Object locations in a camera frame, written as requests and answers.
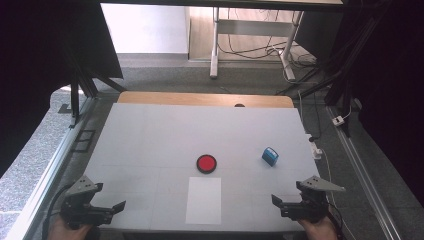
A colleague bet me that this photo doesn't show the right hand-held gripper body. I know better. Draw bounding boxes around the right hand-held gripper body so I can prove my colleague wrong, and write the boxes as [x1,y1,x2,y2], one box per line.
[280,175,347,224]

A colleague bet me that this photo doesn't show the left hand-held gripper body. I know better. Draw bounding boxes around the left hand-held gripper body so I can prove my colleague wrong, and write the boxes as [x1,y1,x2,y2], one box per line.
[59,174,115,231]

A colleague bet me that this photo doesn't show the blue stamp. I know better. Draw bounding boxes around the blue stamp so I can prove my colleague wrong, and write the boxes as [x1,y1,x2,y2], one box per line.
[261,146,280,168]

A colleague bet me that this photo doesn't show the person's right hand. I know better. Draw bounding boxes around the person's right hand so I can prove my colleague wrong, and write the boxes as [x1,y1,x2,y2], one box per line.
[297,213,340,240]

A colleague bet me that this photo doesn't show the person's left hand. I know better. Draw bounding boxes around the person's left hand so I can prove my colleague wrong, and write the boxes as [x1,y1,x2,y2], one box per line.
[47,214,97,240]

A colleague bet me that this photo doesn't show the white power strip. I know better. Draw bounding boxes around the white power strip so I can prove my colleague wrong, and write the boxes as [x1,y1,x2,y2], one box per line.
[305,133,324,161]

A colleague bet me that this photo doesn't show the white paper sheet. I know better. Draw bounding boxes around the white paper sheet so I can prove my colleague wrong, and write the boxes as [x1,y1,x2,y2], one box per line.
[184,176,223,226]

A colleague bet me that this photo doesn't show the round red ink pad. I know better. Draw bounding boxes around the round red ink pad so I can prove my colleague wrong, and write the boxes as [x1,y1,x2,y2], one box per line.
[195,154,218,175]

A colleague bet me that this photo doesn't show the white table cover board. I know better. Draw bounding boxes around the white table cover board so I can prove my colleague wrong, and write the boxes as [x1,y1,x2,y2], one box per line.
[80,102,334,233]

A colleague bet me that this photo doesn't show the black metal stand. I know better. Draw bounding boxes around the black metal stand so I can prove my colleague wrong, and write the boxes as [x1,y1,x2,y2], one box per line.
[274,0,394,138]
[58,43,127,130]

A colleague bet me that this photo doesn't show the wooden table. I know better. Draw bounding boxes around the wooden table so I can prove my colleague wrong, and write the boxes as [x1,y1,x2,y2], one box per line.
[117,91,295,109]

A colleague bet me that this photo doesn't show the black curtain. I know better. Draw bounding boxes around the black curtain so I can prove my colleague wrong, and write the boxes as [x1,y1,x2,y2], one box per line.
[346,0,424,208]
[0,0,125,178]

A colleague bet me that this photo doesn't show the white cabinet panel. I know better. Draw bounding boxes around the white cabinet panel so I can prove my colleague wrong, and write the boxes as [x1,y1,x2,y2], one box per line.
[100,3,191,56]

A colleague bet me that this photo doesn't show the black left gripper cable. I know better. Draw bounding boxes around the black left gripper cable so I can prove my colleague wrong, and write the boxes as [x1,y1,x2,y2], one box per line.
[41,182,75,240]

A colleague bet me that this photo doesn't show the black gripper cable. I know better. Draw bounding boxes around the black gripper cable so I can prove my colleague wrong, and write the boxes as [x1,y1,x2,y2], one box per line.
[326,191,346,240]
[41,182,75,240]

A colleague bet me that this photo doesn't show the white cable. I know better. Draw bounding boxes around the white cable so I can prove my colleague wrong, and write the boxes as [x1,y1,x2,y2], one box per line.
[320,149,358,240]

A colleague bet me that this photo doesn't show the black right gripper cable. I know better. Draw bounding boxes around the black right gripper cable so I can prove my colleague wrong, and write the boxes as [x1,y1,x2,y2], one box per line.
[326,191,346,240]

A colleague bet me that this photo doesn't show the aluminium floor rail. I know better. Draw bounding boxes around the aluminium floor rail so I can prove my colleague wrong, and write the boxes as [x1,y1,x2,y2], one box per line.
[325,105,403,240]
[4,96,98,240]

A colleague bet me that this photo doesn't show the black floor cables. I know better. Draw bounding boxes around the black floor cables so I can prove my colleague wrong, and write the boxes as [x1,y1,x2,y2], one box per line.
[216,8,318,69]

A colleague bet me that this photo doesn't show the white desk frame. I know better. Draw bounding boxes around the white desk frame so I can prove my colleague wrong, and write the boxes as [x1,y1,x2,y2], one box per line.
[209,6,305,81]

